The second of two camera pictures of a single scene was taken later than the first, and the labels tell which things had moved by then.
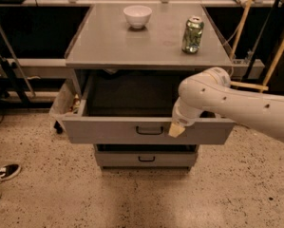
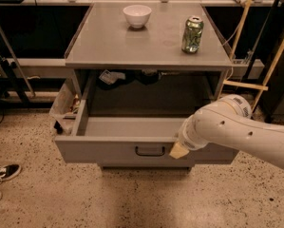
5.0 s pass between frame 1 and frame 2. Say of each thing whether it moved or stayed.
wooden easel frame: stayed
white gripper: moved
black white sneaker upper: stayed
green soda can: stayed
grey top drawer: moved
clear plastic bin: stayed
